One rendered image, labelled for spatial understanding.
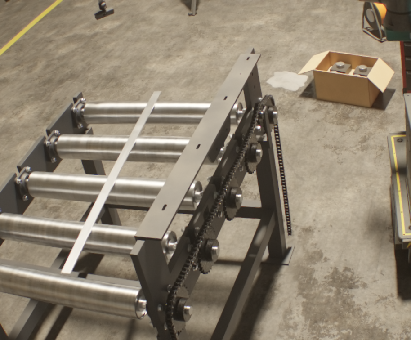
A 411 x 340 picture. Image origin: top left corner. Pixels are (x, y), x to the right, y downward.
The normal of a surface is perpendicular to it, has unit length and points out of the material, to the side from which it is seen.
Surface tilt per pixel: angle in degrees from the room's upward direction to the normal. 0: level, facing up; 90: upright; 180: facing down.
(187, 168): 0
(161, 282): 90
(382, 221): 0
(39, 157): 90
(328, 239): 0
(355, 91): 90
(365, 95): 90
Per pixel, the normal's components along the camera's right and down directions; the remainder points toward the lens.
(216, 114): -0.17, -0.81
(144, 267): 0.94, 0.04
